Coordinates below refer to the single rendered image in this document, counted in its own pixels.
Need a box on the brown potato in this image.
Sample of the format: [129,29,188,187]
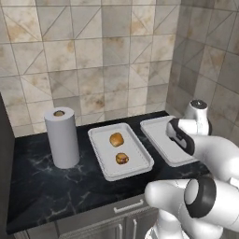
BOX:
[108,132,125,148]

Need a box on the brown chicken drumstick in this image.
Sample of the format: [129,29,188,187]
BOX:
[115,151,130,166]

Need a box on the white tray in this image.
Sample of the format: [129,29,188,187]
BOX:
[139,115,198,168]
[87,121,155,182]

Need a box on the white paper towel roll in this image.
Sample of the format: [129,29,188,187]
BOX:
[43,106,80,170]

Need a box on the grey drawer front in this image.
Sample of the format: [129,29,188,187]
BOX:
[54,193,159,235]

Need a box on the grey cupboard door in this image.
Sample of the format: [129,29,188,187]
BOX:
[57,218,126,239]
[125,207,160,239]

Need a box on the dark grey appliance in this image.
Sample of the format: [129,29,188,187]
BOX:
[0,92,16,239]

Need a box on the silver drawer handle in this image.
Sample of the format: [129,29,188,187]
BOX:
[113,199,145,215]

